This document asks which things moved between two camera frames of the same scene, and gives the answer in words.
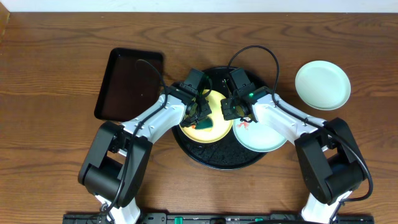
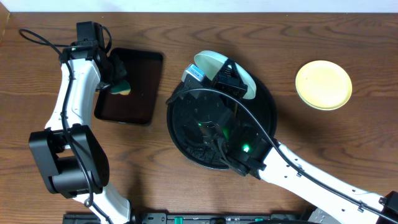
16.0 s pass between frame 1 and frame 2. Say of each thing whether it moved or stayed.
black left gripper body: moved
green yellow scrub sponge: moved
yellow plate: moved
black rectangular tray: stayed
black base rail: stayed
